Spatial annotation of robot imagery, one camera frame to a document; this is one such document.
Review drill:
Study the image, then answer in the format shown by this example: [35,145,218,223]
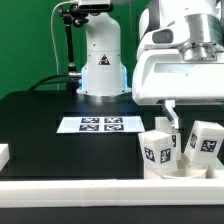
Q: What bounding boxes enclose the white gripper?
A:
[132,49,224,131]

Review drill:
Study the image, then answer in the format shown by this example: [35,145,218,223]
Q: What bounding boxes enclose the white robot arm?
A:
[78,0,224,129]

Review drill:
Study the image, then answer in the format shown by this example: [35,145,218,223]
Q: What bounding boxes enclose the white sheet with tags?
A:
[57,116,145,134]

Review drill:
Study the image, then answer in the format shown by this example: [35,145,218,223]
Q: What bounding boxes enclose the white block at left edge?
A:
[0,144,9,171]

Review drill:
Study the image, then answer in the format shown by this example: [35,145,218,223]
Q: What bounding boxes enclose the white obstacle wall frame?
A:
[0,156,224,209]

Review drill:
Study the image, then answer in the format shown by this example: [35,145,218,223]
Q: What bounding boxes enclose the black cables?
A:
[28,73,81,92]

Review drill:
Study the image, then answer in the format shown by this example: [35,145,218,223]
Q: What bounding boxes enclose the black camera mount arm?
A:
[59,4,88,95]

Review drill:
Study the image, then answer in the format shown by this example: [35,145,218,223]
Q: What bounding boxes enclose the white cable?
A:
[50,0,79,91]

